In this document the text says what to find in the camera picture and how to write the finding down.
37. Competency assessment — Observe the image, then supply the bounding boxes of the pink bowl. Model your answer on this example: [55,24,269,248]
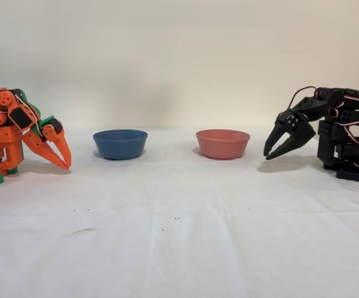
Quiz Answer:
[196,129,251,160]

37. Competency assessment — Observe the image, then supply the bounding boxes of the blue bowl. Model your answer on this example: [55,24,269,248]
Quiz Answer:
[93,129,148,160]

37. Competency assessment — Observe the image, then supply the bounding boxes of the white tablecloth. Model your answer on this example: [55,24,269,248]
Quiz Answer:
[0,125,359,298]

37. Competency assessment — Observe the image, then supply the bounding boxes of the orange arm servo cable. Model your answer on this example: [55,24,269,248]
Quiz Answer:
[13,92,43,133]

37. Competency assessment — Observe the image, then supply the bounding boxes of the black arm wrist cable loop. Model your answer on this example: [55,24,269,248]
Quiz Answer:
[286,86,319,110]

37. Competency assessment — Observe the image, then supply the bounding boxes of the red white arm cable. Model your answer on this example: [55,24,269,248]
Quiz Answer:
[328,96,359,167]

